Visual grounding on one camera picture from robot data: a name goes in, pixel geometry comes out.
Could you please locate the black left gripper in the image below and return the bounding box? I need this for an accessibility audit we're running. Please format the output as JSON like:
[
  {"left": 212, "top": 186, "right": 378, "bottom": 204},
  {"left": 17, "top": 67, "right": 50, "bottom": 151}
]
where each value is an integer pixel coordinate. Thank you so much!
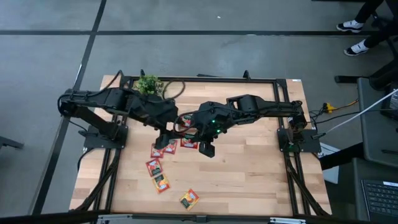
[{"left": 139, "top": 101, "right": 180, "bottom": 150}]

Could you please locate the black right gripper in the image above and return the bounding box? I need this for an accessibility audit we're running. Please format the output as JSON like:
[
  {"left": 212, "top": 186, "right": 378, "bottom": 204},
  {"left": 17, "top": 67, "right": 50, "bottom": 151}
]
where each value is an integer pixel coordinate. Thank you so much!
[{"left": 192, "top": 101, "right": 234, "bottom": 146}]

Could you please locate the red tea packet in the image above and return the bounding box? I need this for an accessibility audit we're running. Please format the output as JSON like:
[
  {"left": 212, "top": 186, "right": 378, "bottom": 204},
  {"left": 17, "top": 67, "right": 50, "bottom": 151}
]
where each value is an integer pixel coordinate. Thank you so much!
[
  {"left": 150, "top": 143, "right": 165, "bottom": 159},
  {"left": 180, "top": 114, "right": 193, "bottom": 129},
  {"left": 162, "top": 139, "right": 178, "bottom": 155},
  {"left": 180, "top": 133, "right": 199, "bottom": 150},
  {"left": 146, "top": 158, "right": 164, "bottom": 178}
]

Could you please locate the wooden tea organizer box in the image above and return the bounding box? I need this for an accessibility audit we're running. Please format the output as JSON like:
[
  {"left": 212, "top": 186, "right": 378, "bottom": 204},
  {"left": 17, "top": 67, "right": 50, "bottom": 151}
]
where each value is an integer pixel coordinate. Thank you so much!
[{"left": 178, "top": 114, "right": 197, "bottom": 135}]

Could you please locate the orange tea packet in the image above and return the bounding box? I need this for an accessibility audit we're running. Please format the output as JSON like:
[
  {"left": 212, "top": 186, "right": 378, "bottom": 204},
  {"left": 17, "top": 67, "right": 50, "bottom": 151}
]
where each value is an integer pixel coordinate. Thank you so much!
[
  {"left": 152, "top": 173, "right": 172, "bottom": 195},
  {"left": 179, "top": 188, "right": 201, "bottom": 211}
]

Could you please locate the green potted plant white pot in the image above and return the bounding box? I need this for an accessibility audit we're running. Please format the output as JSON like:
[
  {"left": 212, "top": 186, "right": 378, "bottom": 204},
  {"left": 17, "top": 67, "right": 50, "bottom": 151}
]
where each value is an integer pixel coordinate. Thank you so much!
[{"left": 136, "top": 73, "right": 165, "bottom": 96}]

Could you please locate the yellow power plug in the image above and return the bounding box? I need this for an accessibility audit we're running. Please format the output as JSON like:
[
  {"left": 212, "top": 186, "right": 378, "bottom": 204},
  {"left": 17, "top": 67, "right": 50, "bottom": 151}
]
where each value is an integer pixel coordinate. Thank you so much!
[{"left": 322, "top": 102, "right": 337, "bottom": 114}]

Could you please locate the black floor stand foot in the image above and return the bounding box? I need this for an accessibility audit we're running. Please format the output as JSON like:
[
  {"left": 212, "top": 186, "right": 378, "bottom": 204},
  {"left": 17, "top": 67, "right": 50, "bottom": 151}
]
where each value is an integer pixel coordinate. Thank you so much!
[{"left": 0, "top": 135, "right": 25, "bottom": 151}]

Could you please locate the grey desk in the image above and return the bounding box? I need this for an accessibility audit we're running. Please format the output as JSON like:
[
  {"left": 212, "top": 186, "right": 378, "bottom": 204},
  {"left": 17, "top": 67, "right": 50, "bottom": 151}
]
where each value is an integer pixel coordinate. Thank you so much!
[{"left": 356, "top": 77, "right": 398, "bottom": 169}]

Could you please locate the person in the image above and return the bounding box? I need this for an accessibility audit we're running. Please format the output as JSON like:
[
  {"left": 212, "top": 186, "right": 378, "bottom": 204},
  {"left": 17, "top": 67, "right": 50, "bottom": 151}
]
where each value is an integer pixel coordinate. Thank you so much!
[{"left": 335, "top": 0, "right": 398, "bottom": 58}]

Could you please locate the grey laptop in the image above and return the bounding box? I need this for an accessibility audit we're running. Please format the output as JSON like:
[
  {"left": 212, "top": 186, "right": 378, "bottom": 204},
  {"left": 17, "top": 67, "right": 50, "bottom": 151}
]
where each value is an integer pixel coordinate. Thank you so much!
[{"left": 352, "top": 157, "right": 398, "bottom": 224}]

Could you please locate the black office chair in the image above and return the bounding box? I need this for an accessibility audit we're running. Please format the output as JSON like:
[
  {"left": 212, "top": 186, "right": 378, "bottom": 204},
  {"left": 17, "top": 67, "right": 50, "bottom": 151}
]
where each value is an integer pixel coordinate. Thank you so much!
[{"left": 334, "top": 46, "right": 398, "bottom": 91}]

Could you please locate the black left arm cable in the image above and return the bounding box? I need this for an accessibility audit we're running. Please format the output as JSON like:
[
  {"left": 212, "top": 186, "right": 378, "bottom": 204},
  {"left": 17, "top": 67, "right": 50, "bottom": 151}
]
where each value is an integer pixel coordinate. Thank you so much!
[{"left": 93, "top": 70, "right": 187, "bottom": 103}]

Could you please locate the black aluminium rig frame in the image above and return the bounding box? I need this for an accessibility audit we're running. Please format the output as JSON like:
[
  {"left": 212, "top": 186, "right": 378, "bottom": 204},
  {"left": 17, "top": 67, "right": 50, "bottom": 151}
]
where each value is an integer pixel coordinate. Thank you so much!
[{"left": 70, "top": 70, "right": 332, "bottom": 224}]

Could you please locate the white cable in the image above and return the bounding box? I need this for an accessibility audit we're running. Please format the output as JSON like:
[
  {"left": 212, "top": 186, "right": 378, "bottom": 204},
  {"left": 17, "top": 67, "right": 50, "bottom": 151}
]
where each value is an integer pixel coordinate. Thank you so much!
[{"left": 330, "top": 88, "right": 398, "bottom": 130}]

